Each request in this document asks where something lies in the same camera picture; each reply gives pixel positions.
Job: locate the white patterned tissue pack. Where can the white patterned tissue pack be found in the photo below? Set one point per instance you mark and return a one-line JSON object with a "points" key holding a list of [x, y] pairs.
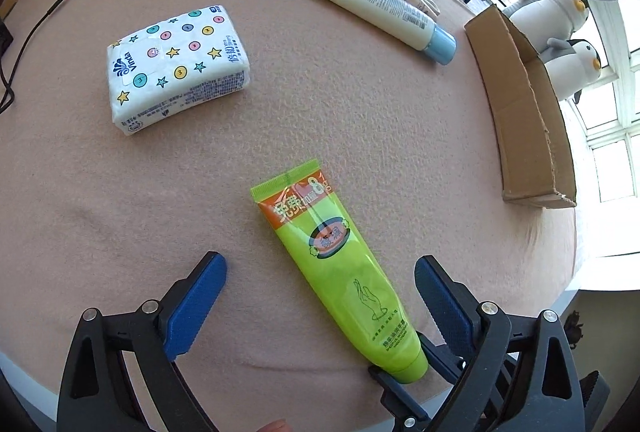
{"points": [[175, 66]]}

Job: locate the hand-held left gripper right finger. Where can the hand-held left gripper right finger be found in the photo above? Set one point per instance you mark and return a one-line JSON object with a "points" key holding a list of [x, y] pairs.
{"points": [[442, 299]]}

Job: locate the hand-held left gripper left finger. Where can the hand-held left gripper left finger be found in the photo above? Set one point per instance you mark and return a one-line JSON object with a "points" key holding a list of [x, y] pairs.
{"points": [[192, 307]]}

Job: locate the person's left hand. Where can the person's left hand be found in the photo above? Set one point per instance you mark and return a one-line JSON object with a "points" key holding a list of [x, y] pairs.
{"points": [[276, 427]]}

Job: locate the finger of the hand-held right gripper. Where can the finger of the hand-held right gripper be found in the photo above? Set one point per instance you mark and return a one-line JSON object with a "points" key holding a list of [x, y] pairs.
{"points": [[440, 362], [400, 397]]}

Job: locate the green hand cream tube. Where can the green hand cream tube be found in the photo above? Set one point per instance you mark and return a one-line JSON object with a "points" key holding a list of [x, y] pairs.
{"points": [[340, 262]]}

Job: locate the black power adapter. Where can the black power adapter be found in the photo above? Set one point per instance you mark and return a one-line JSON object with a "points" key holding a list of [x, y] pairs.
{"points": [[4, 39]]}

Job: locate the small penguin plush toy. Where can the small penguin plush toy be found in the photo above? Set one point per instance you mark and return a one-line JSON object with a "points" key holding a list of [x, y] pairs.
{"points": [[575, 71]]}

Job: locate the white tube with blue cap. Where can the white tube with blue cap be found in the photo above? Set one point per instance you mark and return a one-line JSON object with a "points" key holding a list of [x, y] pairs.
{"points": [[380, 9]]}

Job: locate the white window frame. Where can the white window frame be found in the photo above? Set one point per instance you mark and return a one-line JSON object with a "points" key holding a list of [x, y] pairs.
{"points": [[615, 134]]}

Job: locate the cardboard box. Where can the cardboard box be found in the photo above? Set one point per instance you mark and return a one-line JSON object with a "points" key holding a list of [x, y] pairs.
{"points": [[525, 121]]}

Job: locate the large penguin plush toy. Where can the large penguin plush toy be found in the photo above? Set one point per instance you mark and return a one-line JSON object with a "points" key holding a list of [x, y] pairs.
{"points": [[560, 1]]}

